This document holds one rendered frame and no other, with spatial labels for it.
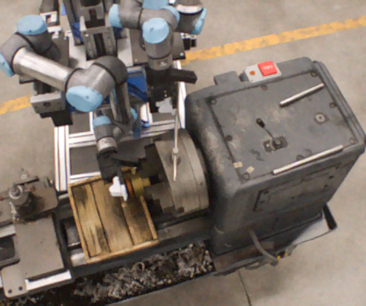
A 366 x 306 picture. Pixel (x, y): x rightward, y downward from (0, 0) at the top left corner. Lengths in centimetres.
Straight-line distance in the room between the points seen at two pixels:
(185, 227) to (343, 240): 131
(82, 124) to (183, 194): 146
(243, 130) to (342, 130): 37
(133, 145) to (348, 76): 168
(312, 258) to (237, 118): 139
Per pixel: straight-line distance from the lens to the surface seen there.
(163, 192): 172
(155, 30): 138
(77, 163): 285
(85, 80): 160
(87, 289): 220
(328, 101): 182
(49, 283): 188
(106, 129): 186
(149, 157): 171
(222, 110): 172
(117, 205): 196
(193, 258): 220
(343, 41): 382
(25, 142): 328
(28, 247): 189
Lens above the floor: 269
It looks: 61 degrees down
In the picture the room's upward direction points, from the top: 2 degrees counter-clockwise
